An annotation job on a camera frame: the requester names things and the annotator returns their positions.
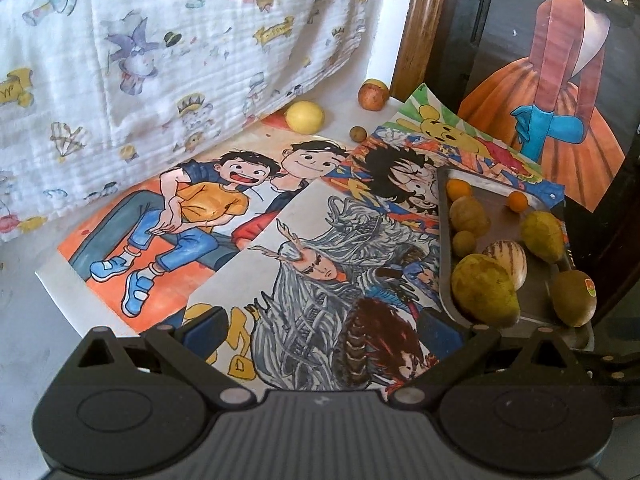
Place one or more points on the brownish yellow pear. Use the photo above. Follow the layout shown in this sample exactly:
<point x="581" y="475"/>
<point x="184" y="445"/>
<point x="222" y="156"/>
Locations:
<point x="468" y="214"/>

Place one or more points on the striped pepino melon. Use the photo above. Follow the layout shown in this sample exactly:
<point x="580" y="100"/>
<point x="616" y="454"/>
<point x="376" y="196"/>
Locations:
<point x="511" y="256"/>

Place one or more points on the white cartoon print cloth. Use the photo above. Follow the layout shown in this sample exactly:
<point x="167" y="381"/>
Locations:
<point x="99" y="95"/>

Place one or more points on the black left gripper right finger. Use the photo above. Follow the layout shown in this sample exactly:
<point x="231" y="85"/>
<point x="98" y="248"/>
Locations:
<point x="430" y="387"/>

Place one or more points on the small yellow green fruit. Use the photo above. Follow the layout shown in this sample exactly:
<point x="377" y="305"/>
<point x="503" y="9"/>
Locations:
<point x="464" y="243"/>

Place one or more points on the green yellow mango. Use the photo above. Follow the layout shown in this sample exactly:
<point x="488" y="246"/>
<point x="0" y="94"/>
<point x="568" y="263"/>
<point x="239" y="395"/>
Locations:
<point x="482" y="287"/>

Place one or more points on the girl in orange dress painting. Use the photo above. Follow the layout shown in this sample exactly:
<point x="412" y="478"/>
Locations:
<point x="545" y="105"/>

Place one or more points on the metal tray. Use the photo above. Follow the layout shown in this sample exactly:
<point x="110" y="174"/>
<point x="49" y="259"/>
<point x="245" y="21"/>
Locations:
<point x="532" y="276"/>

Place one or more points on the Winnie the Pooh drawing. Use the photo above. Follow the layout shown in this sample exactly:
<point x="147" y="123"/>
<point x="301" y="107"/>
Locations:
<point x="423" y="113"/>

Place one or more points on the small brown round fruit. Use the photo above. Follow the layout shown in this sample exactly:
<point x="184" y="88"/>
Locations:
<point x="358" y="134"/>

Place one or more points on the green mango on tray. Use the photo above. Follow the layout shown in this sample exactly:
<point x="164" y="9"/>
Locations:
<point x="542" y="234"/>

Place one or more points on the grey haired warrior drawing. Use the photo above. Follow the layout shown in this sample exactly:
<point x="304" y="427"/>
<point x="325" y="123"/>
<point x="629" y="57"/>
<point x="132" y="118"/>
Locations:
<point x="333" y="295"/>

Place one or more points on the small orange tangerine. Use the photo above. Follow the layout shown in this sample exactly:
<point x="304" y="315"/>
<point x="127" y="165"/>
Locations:
<point x="517" y="202"/>
<point x="457" y="188"/>

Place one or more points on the two boys cartoon drawing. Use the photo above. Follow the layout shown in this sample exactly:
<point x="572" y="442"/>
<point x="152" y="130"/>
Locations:
<point x="136" y="262"/>

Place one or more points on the kiwi fruit with sticker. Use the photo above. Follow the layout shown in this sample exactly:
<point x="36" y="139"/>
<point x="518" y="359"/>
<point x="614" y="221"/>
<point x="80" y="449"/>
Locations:
<point x="574" y="297"/>

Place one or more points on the red yellow apple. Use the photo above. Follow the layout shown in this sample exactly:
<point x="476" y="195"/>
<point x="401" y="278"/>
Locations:
<point x="373" y="95"/>

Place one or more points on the yellow lemon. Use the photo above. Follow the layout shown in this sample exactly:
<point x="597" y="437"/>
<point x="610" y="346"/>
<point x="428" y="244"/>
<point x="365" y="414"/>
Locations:
<point x="304" y="117"/>

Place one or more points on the brown wooden frame post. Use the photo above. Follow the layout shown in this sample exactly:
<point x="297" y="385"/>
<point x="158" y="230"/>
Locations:
<point x="417" y="42"/>

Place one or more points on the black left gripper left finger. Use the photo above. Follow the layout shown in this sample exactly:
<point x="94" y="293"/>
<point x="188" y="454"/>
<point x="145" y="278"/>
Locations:
<point x="185" y="350"/>

